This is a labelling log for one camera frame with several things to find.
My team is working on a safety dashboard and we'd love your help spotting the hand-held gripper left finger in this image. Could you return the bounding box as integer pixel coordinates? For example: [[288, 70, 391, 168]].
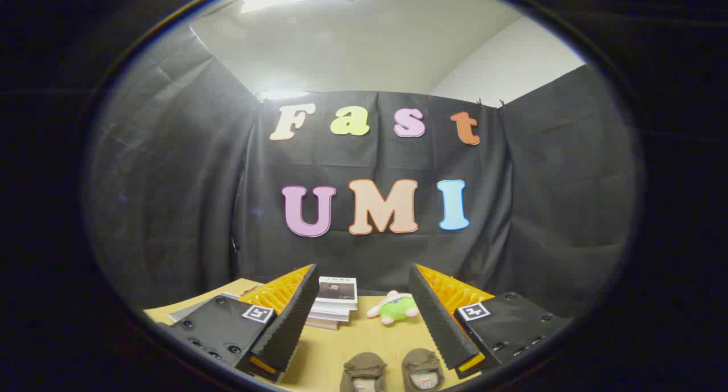
[[156, 263, 320, 384]]

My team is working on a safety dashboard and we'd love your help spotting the green and pink plush toy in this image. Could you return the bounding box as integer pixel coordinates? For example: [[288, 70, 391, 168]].
[[367, 291, 420, 325]]

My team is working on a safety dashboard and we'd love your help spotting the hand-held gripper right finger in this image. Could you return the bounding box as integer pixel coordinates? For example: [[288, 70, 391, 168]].
[[408, 263, 572, 379]]

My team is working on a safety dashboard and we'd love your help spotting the thick white book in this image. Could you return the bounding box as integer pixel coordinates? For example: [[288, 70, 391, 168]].
[[309, 308, 351, 323]]

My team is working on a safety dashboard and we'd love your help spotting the white book with portrait cover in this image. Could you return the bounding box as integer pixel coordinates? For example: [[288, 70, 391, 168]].
[[312, 277, 358, 313]]

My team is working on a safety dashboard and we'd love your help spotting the brown fuzzy shoe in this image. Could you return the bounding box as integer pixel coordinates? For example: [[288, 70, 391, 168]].
[[401, 348, 446, 392], [340, 352, 387, 392]]

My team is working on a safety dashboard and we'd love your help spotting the black backdrop cloth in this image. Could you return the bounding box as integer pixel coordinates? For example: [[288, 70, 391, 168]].
[[85, 25, 638, 319]]

